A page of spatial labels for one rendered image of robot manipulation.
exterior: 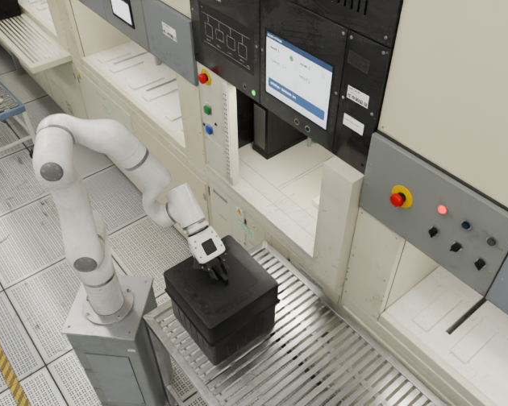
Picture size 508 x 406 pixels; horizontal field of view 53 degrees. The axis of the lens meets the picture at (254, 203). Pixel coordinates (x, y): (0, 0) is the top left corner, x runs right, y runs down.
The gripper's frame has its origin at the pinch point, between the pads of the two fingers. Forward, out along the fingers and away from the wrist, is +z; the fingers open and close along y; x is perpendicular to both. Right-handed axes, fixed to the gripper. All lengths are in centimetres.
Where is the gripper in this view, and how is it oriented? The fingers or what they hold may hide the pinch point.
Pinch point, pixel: (218, 271)
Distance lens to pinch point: 171.0
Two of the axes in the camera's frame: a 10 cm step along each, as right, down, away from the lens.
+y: 7.9, -4.4, 4.4
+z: 4.4, 8.9, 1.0
